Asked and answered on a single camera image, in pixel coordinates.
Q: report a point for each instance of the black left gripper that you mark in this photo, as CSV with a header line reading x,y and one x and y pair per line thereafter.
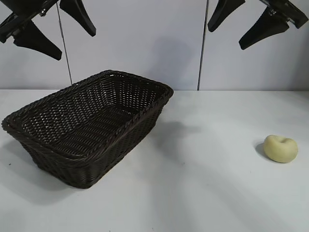
x,y
21,17

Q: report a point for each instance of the dark brown woven basket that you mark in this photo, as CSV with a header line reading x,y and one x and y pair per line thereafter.
x,y
79,125

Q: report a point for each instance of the pale yellow apple-shaped object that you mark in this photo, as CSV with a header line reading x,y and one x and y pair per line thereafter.
x,y
280,149

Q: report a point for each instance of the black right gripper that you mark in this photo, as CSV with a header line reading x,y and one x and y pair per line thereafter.
x,y
292,10

